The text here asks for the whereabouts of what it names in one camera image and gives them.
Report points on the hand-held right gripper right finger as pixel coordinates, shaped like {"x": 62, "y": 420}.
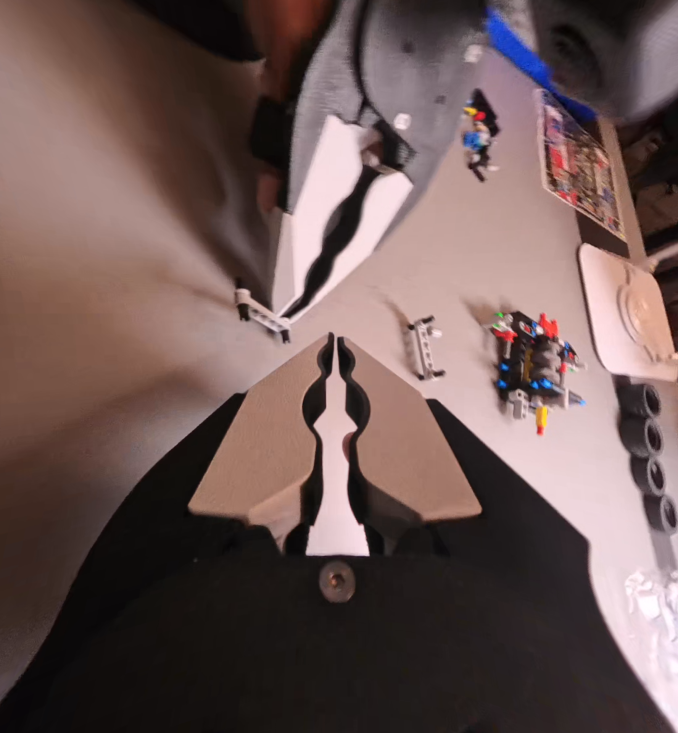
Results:
{"x": 419, "y": 458}

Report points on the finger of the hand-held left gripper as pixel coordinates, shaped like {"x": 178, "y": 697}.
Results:
{"x": 382, "y": 212}
{"x": 321, "y": 183}

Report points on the person's right hand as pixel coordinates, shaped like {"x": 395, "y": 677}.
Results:
{"x": 347, "y": 445}

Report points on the pile of loose lego pieces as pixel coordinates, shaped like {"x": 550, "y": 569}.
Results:
{"x": 479, "y": 134}

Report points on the black mat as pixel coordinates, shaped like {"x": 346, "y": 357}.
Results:
{"x": 602, "y": 235}

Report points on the small clear plastic bag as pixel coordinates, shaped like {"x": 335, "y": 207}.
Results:
{"x": 665, "y": 630}

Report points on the grey lego beam with holes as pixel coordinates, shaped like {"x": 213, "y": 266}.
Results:
{"x": 261, "y": 312}
{"x": 427, "y": 349}

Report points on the person's left hand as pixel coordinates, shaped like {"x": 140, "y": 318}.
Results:
{"x": 270, "y": 137}

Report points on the large blue plastic bin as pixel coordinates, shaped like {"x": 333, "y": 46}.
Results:
{"x": 533, "y": 63}

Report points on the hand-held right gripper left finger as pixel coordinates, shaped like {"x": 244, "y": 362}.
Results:
{"x": 253, "y": 452}

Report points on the partly built lego car chassis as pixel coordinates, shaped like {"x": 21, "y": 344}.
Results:
{"x": 536, "y": 366}

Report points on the colourful lego instruction booklet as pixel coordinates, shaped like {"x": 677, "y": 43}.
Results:
{"x": 582, "y": 166}

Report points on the white monitor stand base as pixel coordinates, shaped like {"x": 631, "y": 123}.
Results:
{"x": 619, "y": 309}

